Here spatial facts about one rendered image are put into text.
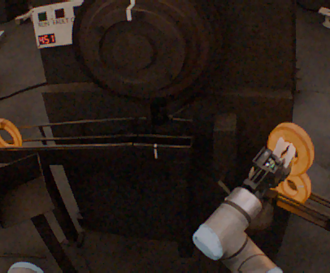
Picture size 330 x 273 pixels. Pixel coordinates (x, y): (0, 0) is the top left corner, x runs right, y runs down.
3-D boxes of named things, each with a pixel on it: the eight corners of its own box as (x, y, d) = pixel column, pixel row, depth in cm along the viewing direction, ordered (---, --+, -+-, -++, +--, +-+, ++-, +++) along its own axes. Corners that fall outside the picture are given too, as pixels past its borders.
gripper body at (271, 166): (287, 156, 87) (260, 193, 83) (287, 175, 93) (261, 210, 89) (264, 143, 91) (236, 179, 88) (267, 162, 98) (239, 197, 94)
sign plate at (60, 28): (40, 45, 135) (33, 8, 124) (97, 39, 130) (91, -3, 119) (37, 48, 133) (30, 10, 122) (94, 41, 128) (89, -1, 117)
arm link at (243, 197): (252, 227, 88) (224, 210, 94) (264, 212, 90) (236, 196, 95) (250, 211, 81) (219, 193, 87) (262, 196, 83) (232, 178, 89)
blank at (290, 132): (272, 114, 100) (266, 119, 98) (316, 131, 90) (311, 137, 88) (272, 161, 108) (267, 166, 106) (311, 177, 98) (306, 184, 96)
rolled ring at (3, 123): (-15, 131, 155) (-11, 127, 157) (8, 158, 162) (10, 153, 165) (2, 116, 145) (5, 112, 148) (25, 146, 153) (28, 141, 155)
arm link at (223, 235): (206, 257, 89) (181, 235, 87) (238, 222, 93) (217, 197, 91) (225, 266, 81) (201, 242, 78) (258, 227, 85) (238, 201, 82)
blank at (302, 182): (286, 201, 122) (280, 208, 121) (271, 165, 121) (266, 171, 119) (316, 198, 109) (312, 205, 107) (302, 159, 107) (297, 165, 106)
